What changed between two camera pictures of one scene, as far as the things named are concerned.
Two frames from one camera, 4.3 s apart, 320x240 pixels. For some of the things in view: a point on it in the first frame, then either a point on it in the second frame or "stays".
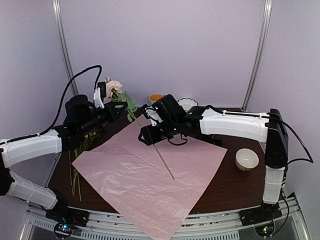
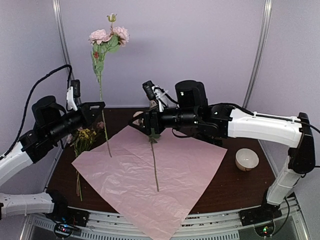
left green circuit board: (63, 230) stays
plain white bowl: (246, 159) stays
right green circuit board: (265, 230) stays
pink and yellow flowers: (113, 91) -> (152, 139)
